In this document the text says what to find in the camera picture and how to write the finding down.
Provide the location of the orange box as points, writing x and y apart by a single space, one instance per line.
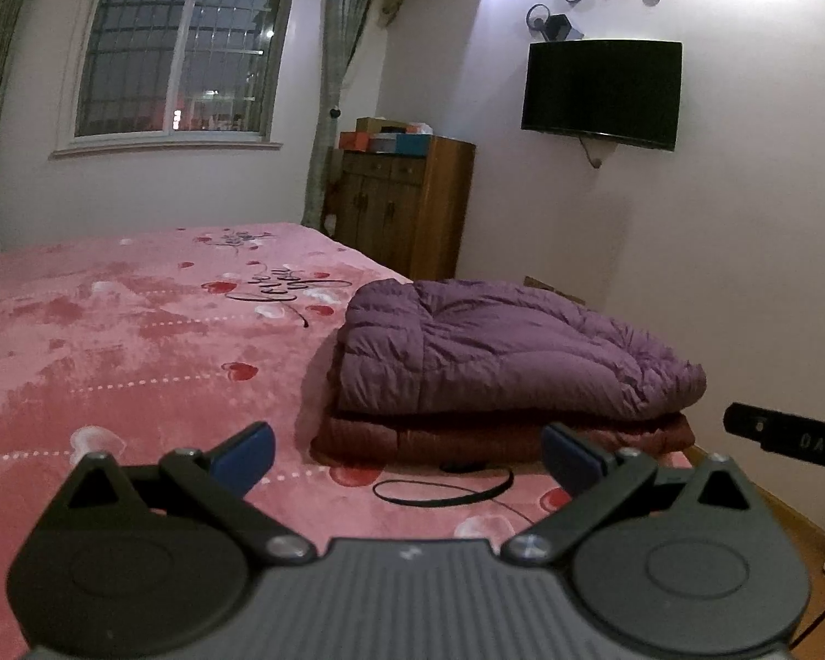
354 141

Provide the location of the brown cardboard box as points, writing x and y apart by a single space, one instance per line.
370 125

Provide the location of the teal box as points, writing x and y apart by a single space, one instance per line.
412 144

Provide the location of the maroon down jacket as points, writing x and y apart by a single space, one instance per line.
454 436

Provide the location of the tissue pack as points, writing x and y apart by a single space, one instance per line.
419 128

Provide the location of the grey box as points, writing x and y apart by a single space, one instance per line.
383 144

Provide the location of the pink floral bed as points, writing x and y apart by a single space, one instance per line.
144 357

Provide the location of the wooden cabinet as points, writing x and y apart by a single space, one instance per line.
412 213

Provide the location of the barred window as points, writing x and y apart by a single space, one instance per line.
179 48

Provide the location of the purple down jacket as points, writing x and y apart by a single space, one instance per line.
509 350

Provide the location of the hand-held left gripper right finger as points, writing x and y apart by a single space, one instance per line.
569 459

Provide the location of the black wall shelf box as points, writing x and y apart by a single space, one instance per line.
562 27

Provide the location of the black wall television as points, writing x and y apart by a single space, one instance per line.
601 93

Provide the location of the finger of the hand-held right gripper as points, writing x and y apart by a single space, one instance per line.
744 421

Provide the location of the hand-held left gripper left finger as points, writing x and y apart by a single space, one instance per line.
244 459

